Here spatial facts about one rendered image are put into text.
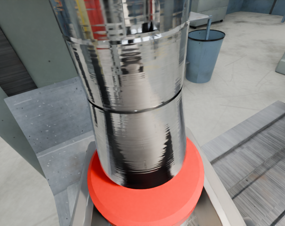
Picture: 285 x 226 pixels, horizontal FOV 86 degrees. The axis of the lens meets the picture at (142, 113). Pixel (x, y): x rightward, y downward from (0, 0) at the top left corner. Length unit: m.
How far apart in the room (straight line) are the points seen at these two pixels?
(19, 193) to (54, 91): 1.41
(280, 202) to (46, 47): 0.57
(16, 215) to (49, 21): 1.48
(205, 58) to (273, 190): 2.01
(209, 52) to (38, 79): 2.07
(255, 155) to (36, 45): 0.55
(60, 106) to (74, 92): 0.05
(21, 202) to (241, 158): 1.59
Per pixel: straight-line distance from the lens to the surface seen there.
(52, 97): 0.44
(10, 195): 1.81
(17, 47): 0.42
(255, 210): 0.39
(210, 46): 2.24
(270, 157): 0.48
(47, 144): 0.46
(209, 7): 5.42
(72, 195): 0.32
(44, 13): 0.40
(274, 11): 7.23
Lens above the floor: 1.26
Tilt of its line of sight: 42 degrees down
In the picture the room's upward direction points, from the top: 6 degrees counter-clockwise
